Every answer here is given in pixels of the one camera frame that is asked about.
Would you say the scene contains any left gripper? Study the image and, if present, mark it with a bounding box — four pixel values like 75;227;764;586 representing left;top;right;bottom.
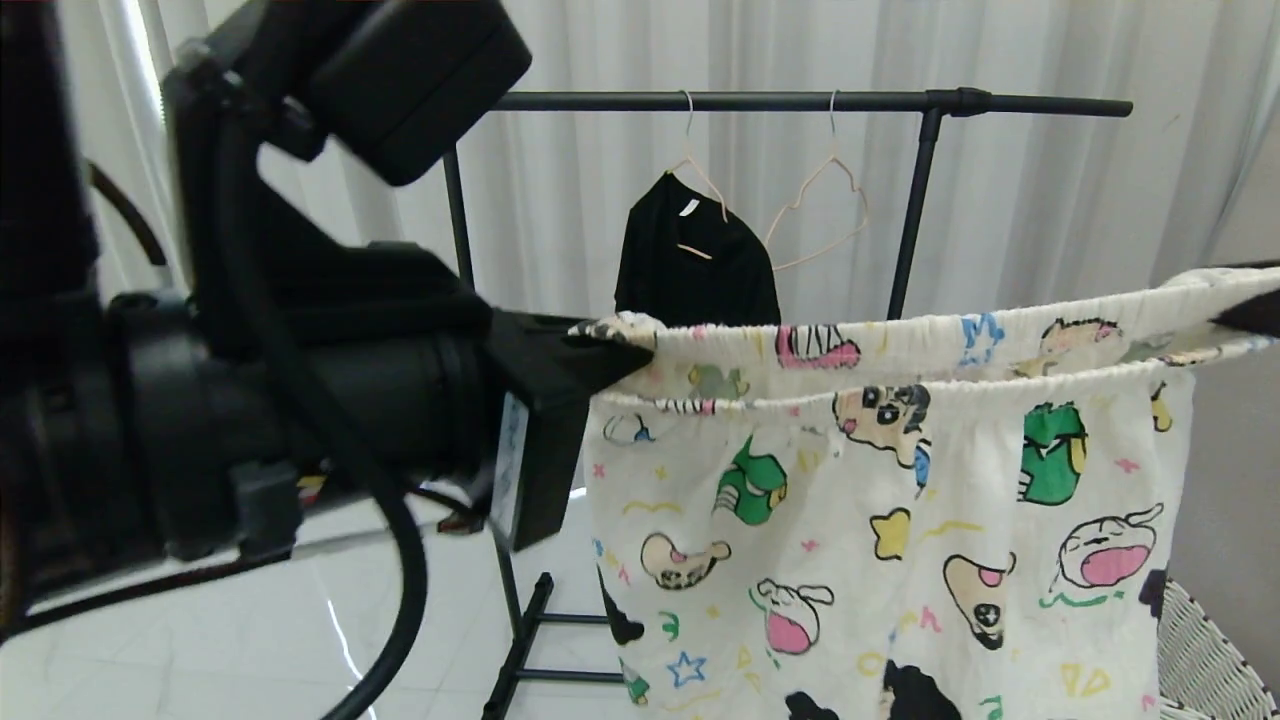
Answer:
330;308;603;553

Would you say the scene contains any black t-shirt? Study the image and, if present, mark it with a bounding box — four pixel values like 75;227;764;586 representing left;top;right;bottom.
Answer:
613;171;784;329

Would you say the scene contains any pink clothes hanger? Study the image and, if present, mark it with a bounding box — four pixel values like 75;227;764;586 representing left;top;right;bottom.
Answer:
664;90;732;262
764;90;871;273

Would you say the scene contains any cream printed garment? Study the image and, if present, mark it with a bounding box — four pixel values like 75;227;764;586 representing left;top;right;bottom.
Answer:
567;266;1280;720

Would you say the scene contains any black clothes rack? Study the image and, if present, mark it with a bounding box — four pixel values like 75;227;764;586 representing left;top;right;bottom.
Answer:
440;87;1135;720

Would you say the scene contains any white laundry basket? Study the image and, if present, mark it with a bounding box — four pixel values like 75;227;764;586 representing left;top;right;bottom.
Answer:
1154;578;1280;720

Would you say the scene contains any black cable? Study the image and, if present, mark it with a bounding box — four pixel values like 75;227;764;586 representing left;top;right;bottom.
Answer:
203;95;432;720

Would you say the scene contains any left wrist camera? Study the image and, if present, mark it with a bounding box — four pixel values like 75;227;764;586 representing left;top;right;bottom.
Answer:
163;0;534;346

